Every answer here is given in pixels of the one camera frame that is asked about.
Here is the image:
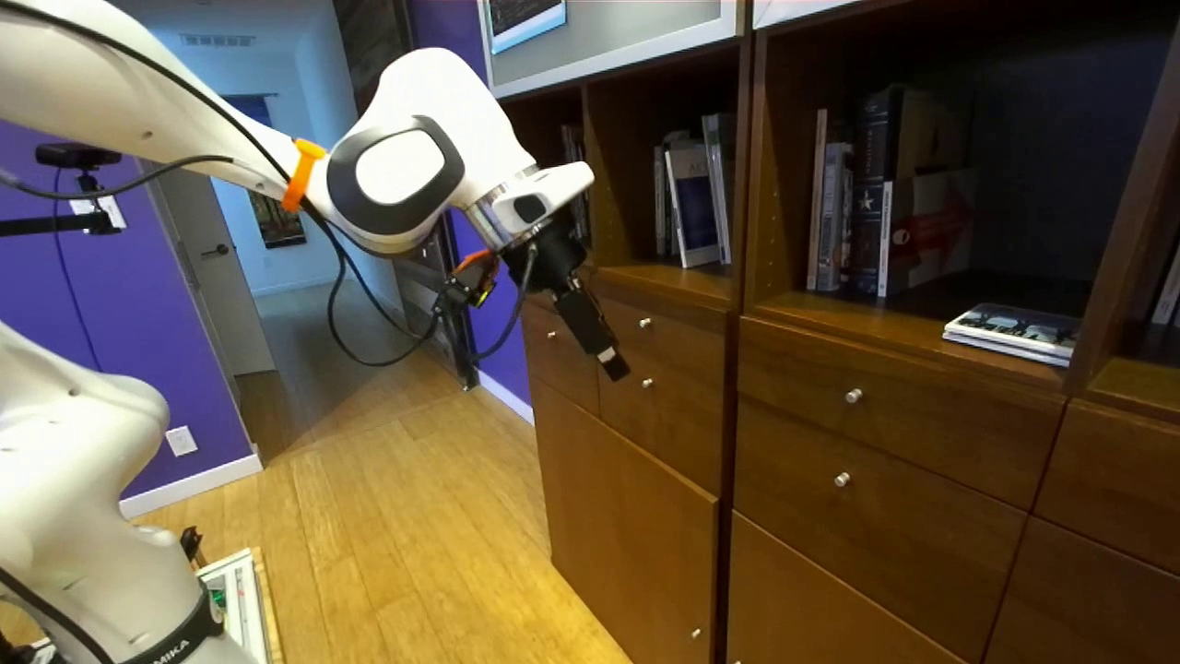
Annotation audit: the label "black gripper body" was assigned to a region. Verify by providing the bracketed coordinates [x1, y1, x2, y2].
[499, 223, 594, 299]

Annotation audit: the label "brown wooden drawer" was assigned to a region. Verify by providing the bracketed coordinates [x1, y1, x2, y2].
[731, 395, 1032, 664]
[522, 290, 605, 382]
[594, 282, 735, 414]
[1032, 392, 1180, 577]
[597, 354, 731, 496]
[981, 513, 1180, 664]
[735, 313, 1070, 510]

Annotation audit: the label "white baseboard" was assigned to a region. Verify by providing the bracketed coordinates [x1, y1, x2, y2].
[113, 449, 266, 518]
[471, 366, 539, 429]

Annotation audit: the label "brown wooden shelf cabinet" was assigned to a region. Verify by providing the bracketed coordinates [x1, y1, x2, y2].
[722, 0, 1180, 664]
[492, 0, 748, 664]

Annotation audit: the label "thin pale upright book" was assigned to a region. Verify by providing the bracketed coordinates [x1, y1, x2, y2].
[651, 130, 679, 265]

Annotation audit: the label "grey book with blue cover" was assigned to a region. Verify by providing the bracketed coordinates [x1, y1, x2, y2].
[659, 109, 735, 272]

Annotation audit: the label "brown wooden cabinet door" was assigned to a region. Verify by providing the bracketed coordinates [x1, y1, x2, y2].
[722, 510, 973, 664]
[531, 381, 722, 664]

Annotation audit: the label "frosted glass cabinet door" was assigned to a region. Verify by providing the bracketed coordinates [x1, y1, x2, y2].
[488, 0, 748, 99]
[748, 0, 888, 33]

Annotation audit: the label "thin white upright book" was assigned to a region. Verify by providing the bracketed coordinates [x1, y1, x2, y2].
[806, 105, 834, 295]

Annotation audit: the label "grey upright book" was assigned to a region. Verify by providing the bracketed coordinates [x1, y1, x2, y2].
[819, 138, 858, 295]

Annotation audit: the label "black upright book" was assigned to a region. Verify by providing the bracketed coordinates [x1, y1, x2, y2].
[852, 83, 900, 301]

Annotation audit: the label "white room door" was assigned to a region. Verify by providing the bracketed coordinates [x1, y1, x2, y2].
[144, 157, 279, 381]

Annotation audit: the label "upright books on shelf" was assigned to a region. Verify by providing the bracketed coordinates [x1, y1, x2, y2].
[877, 165, 981, 307]

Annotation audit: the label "flat lying white book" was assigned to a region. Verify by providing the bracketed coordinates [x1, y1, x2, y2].
[939, 299, 1086, 367]

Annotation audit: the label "white slatted floor tray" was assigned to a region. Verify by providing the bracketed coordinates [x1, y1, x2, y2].
[193, 544, 288, 664]

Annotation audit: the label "pale upright books edge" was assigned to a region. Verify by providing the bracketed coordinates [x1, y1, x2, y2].
[1147, 242, 1180, 333]

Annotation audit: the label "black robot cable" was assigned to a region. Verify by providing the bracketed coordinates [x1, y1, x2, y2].
[0, 149, 545, 392]

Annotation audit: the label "orange cable strap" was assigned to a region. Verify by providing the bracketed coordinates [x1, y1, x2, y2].
[277, 136, 334, 217]

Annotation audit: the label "dark framed wall picture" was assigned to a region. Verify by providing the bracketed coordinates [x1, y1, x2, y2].
[250, 186, 310, 253]

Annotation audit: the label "white wall outlet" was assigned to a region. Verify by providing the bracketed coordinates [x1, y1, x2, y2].
[161, 421, 203, 461]

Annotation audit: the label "black camera on stand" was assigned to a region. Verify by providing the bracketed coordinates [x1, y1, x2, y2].
[0, 138, 131, 242]

